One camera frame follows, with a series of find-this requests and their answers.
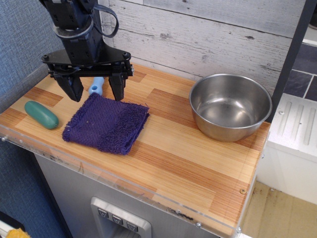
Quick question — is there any green oval plastic toy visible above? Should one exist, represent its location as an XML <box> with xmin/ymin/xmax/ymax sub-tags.
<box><xmin>24</xmin><ymin>101</ymin><xmax>59</xmax><ymax>129</ymax></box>

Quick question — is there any purple terry cloth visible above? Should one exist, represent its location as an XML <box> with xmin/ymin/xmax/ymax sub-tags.
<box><xmin>62</xmin><ymin>93</ymin><xmax>150</xmax><ymax>155</ymax></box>

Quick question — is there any blue-grey arm cable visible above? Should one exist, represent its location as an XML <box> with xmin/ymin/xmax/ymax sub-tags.
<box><xmin>93</xmin><ymin>4</ymin><xmax>120</xmax><ymax>39</ymax></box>

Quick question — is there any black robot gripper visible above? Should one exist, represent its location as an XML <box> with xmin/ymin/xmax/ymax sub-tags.
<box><xmin>41</xmin><ymin>22</ymin><xmax>134</xmax><ymax>102</ymax></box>

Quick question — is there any silver dispenser button panel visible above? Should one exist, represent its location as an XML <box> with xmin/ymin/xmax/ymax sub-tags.
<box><xmin>91</xmin><ymin>197</ymin><xmax>152</xmax><ymax>238</ymax></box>

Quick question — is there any grey toy fridge cabinet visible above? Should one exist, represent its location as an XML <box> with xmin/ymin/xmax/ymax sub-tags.
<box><xmin>35</xmin><ymin>155</ymin><xmax>215</xmax><ymax>238</ymax></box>

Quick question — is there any stainless steel pot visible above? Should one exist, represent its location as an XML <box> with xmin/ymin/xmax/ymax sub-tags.
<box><xmin>189</xmin><ymin>73</ymin><xmax>272</xmax><ymax>142</ymax></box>

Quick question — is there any white toy sink unit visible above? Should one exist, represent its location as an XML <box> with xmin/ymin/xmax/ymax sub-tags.
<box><xmin>257</xmin><ymin>94</ymin><xmax>317</xmax><ymax>204</ymax></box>

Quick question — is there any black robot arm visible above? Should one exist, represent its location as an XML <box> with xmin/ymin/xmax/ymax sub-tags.
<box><xmin>41</xmin><ymin>0</ymin><xmax>134</xmax><ymax>102</ymax></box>

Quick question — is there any dark vertical post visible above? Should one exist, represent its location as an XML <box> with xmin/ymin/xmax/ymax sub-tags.
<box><xmin>271</xmin><ymin>0</ymin><xmax>310</xmax><ymax>102</ymax></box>

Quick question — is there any light blue utensil handle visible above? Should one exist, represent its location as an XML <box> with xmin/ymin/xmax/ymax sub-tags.
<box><xmin>88</xmin><ymin>77</ymin><xmax>105</xmax><ymax>95</ymax></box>

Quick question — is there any yellow object at corner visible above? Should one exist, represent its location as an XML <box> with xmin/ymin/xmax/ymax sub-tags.
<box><xmin>6</xmin><ymin>229</ymin><xmax>31</xmax><ymax>238</ymax></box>

